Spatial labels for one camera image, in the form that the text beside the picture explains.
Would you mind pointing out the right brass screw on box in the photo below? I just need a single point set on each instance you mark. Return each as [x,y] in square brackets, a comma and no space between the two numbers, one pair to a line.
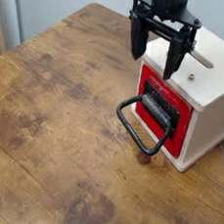
[191,76]

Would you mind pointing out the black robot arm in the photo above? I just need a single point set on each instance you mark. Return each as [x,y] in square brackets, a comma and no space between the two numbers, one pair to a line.
[170,20]

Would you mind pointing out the red drawer front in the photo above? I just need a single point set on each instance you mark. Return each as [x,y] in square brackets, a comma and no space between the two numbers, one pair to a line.
[178,110]

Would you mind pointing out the white wooden box cabinet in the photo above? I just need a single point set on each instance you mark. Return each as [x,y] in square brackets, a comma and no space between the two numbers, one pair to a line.
[205,94]

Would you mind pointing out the grey vertical wall pipe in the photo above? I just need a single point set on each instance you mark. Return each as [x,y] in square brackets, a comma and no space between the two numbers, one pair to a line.
[19,21]

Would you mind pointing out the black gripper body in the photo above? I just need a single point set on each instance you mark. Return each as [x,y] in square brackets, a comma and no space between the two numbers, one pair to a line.
[165,17]

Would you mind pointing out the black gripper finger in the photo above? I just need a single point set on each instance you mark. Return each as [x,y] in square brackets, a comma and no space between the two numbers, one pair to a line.
[182,43]
[139,36]

